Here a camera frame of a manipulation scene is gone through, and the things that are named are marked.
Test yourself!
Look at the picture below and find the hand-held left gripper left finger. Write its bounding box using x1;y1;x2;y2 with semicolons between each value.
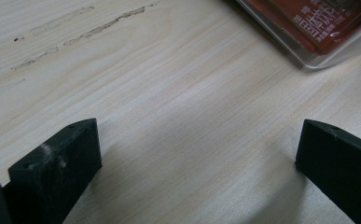
2;118;104;224

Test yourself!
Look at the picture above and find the red packet in clear tray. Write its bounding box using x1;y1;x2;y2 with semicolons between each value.
235;0;361;70

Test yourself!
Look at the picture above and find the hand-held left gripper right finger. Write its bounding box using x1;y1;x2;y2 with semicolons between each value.
295;119;361;224

